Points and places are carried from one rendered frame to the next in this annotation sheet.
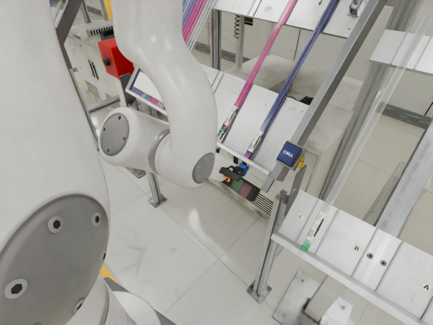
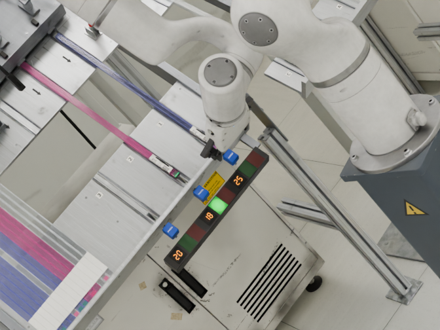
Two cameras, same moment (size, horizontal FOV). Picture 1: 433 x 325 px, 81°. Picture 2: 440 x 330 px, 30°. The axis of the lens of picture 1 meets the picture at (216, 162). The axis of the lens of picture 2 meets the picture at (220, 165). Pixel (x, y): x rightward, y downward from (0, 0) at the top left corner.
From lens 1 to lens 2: 1.49 m
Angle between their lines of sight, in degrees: 52
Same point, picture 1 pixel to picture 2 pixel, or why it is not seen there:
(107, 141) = (224, 76)
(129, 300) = (355, 143)
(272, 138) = (201, 120)
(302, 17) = (74, 77)
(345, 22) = (103, 43)
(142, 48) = (176, 24)
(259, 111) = (166, 131)
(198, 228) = not seen: outside the picture
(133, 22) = (160, 21)
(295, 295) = (406, 245)
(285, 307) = not seen: hidden behind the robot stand
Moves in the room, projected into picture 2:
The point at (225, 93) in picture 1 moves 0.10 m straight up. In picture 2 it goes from (127, 171) to (97, 142)
